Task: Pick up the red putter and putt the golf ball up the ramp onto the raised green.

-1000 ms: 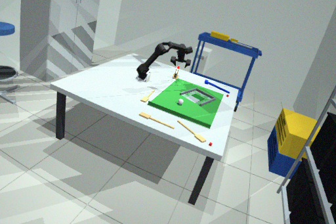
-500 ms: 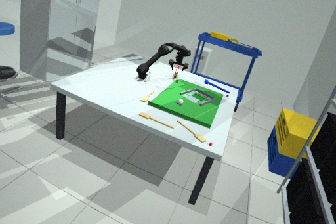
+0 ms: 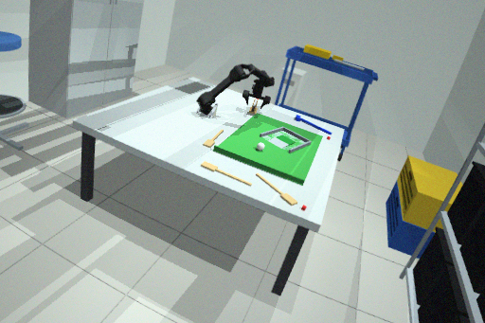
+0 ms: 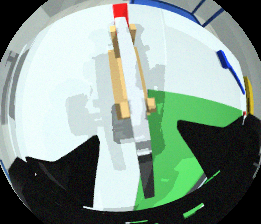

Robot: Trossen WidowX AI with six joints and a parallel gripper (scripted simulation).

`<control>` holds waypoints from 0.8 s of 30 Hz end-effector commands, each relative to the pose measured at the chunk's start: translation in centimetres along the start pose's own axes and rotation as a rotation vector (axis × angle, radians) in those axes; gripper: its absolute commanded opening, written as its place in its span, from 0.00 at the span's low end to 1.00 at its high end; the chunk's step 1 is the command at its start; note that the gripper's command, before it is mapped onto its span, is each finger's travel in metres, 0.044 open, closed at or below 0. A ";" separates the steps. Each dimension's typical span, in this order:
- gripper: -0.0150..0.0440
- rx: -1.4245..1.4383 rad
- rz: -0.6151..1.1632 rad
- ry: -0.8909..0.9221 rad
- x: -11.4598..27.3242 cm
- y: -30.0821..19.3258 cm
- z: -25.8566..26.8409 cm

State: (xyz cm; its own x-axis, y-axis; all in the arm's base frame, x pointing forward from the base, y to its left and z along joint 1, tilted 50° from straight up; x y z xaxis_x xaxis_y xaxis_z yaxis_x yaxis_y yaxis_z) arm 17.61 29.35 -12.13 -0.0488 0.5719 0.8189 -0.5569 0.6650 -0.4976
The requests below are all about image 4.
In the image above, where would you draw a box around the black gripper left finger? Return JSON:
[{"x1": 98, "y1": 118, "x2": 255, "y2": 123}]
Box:
[{"x1": 25, "y1": 134, "x2": 100, "y2": 208}]

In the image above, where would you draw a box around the blue golf putter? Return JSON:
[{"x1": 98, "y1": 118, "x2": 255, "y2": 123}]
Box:
[{"x1": 216, "y1": 49, "x2": 245, "y2": 94}]

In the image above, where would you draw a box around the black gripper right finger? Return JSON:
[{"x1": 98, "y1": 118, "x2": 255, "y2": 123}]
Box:
[{"x1": 176, "y1": 114, "x2": 245, "y2": 179}]

